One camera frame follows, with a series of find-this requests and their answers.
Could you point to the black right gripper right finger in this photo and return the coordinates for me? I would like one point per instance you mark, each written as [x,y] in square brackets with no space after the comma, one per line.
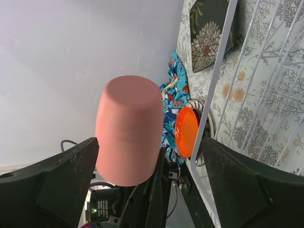
[250,194]

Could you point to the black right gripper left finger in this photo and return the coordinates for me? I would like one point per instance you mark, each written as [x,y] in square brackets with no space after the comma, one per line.
[50,193]

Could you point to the pink plastic cup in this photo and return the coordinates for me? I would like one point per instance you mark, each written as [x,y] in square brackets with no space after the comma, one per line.
[129,127]

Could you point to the black floral square plate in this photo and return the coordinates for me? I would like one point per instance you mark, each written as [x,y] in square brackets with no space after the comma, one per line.
[207,19]

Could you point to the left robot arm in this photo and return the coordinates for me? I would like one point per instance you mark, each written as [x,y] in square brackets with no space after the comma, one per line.
[145,205]

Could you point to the orange round plate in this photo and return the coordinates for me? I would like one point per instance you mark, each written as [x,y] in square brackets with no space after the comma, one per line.
[186,129]

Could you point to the floral tablecloth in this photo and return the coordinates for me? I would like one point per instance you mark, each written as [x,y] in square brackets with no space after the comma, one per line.
[237,95]

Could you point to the blue patterned cloth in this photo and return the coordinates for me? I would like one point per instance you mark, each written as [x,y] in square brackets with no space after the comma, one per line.
[175,95]

